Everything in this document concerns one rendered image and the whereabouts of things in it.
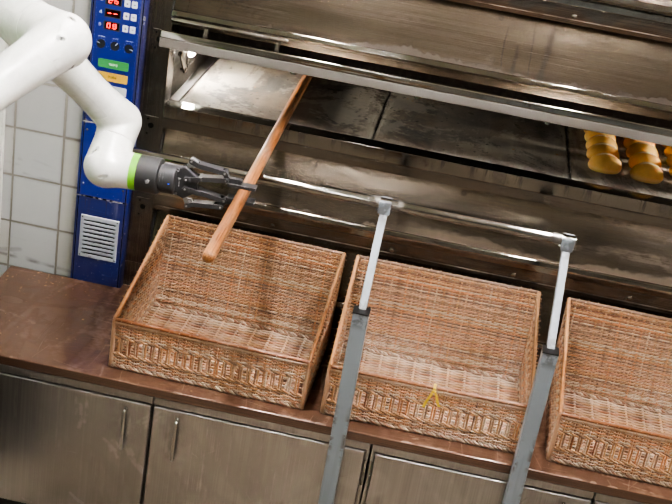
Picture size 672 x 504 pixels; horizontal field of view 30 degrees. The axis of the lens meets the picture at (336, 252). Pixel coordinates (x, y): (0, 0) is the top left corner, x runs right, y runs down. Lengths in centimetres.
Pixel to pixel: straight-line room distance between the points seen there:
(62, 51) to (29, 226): 129
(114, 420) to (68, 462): 21
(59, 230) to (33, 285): 19
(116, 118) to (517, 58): 111
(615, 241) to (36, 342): 166
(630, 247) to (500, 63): 66
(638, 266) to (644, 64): 59
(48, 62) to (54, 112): 106
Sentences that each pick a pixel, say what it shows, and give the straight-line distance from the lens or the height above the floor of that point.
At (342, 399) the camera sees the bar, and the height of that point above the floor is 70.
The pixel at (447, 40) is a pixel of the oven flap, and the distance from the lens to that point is 350.
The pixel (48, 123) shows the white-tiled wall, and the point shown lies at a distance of 382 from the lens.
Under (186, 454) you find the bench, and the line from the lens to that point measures 351.
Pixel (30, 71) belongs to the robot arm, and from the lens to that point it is 274.
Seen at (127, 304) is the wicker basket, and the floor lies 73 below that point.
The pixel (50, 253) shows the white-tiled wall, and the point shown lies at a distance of 398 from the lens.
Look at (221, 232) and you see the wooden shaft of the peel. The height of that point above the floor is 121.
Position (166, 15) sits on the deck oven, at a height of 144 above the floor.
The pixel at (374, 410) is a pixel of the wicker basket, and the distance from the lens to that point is 338.
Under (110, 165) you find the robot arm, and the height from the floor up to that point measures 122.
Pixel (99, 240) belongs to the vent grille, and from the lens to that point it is 387.
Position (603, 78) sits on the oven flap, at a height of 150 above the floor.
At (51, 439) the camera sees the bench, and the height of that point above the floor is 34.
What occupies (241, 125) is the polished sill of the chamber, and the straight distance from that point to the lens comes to 365.
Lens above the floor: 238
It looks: 24 degrees down
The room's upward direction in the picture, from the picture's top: 10 degrees clockwise
